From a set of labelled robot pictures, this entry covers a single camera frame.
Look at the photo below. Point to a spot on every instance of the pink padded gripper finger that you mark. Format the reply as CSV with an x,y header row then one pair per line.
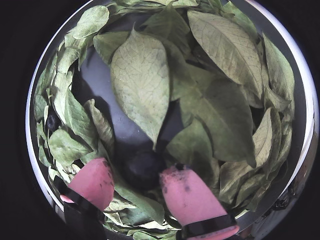
x,y
93,182
190,200

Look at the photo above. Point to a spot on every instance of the large dark blueberry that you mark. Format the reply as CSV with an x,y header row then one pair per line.
x,y
142,171

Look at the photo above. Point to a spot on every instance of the dark bowl with white rim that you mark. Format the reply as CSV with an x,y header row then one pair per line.
x,y
100,82

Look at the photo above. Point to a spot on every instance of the oval green leaf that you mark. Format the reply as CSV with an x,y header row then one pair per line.
x,y
67,146

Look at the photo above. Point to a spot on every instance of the narrow brownish leaf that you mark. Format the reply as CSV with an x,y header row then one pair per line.
x,y
101,123

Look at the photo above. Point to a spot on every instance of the broad dark green leaf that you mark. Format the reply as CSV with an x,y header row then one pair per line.
x,y
215,117

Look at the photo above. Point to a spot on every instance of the curled pale leaf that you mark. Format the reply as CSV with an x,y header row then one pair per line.
x,y
262,140

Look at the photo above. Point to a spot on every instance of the large pale pointed leaf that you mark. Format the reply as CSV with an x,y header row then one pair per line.
x,y
140,90

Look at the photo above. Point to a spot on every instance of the long pale veined leaf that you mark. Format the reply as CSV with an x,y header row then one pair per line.
x,y
225,47

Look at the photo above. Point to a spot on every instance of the rounded pale green leaf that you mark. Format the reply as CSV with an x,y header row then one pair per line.
x,y
92,21

